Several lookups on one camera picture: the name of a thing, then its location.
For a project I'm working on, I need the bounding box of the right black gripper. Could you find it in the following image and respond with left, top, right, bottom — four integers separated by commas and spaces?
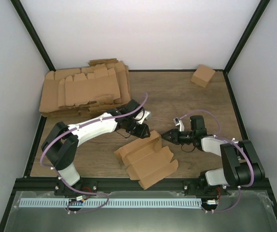
160, 129, 195, 145

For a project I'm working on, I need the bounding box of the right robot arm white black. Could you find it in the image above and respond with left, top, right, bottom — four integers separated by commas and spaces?
161, 116, 265, 195

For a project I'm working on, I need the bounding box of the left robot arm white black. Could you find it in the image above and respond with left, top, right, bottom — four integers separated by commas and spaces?
40, 100, 151, 196

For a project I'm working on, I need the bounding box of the folded brown cardboard box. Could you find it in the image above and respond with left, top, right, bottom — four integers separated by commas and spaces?
190, 64, 216, 88

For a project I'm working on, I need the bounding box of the stack of flat cardboard boxes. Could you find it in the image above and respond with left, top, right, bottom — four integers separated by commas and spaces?
39, 58, 131, 117

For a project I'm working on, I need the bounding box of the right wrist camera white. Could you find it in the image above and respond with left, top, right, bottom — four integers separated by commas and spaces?
173, 117, 185, 132

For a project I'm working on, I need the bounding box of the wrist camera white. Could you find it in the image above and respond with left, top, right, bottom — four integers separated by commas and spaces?
173, 117, 185, 132
135, 110, 151, 124

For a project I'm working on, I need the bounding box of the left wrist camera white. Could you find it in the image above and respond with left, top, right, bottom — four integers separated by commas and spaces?
135, 110, 151, 124

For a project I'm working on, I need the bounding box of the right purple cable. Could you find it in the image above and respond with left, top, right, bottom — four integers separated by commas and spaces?
177, 110, 255, 215

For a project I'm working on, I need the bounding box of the purple cable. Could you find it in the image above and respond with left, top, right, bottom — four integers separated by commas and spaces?
177, 110, 255, 215
39, 92, 149, 214

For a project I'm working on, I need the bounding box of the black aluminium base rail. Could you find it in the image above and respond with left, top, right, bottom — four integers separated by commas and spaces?
15, 177, 269, 194

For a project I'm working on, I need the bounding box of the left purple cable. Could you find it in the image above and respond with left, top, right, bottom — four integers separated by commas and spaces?
39, 92, 149, 214

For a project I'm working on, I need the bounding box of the black enclosure frame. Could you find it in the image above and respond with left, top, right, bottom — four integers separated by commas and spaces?
0, 0, 277, 232

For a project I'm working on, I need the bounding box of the light blue slotted cable duct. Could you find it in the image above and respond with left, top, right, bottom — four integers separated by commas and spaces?
18, 198, 202, 209

